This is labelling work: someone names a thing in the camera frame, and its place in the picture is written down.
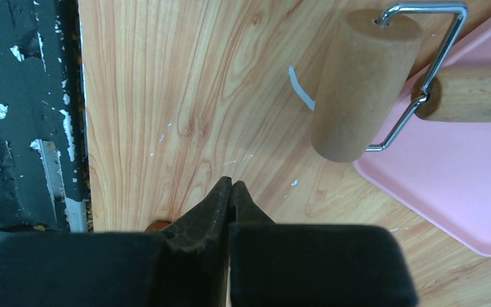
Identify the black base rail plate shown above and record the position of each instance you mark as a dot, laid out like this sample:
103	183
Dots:
42	160

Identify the wooden double-ended roller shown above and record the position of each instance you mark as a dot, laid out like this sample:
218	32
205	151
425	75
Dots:
368	63

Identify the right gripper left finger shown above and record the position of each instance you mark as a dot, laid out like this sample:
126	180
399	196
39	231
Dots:
184	264

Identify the pink plastic tray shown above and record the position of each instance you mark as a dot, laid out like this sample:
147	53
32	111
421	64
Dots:
440	167

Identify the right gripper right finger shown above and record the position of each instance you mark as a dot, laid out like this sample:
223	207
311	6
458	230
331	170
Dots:
313	264

